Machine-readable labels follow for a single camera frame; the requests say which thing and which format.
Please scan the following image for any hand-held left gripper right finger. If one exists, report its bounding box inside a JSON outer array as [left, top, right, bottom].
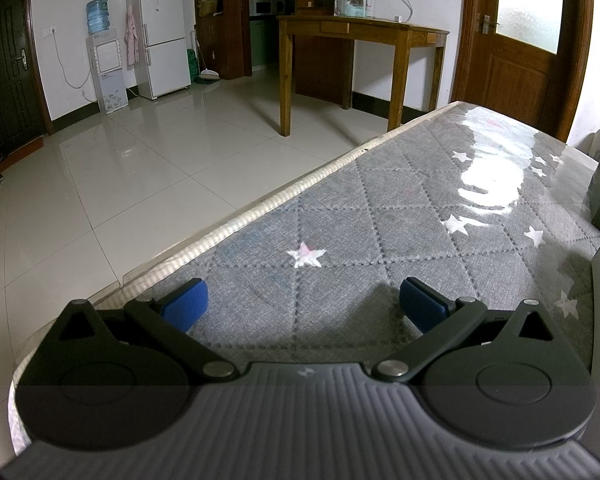
[[371, 276, 561, 381]]

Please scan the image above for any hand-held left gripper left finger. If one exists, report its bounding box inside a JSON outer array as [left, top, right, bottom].
[[50, 278, 239, 380]]

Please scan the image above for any grey star-print desktop mat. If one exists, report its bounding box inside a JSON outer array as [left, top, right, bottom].
[[10, 101, 600, 461]]

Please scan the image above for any broom with dustpan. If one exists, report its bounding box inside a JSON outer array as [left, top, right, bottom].
[[196, 35, 222, 84]]

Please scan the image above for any white water dispenser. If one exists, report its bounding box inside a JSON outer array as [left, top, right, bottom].
[[86, 30, 129, 115]]

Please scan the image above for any wooden door with glass pane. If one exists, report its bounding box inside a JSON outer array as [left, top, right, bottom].
[[452, 0, 593, 143]]

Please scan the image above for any dark wooden cabinet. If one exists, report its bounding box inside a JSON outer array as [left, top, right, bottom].
[[194, 0, 358, 81]]

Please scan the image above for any white refrigerator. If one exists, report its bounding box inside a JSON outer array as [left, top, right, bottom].
[[126, 0, 192, 100]]

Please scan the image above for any wooden side table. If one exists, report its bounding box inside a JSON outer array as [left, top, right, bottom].
[[276, 14, 451, 136]]

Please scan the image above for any pink hanging towel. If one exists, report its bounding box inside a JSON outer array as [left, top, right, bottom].
[[124, 5, 140, 66]]

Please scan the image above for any dark entrance door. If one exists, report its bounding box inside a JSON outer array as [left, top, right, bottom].
[[0, 0, 48, 161]]

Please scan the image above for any blue water bottle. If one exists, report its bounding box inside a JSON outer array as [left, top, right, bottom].
[[86, 0, 112, 36]]

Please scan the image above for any white microwave oven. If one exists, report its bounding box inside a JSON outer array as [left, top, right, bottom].
[[249, 0, 286, 16]]

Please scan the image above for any white dispenser power cable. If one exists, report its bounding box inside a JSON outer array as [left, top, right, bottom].
[[54, 32, 101, 103]]

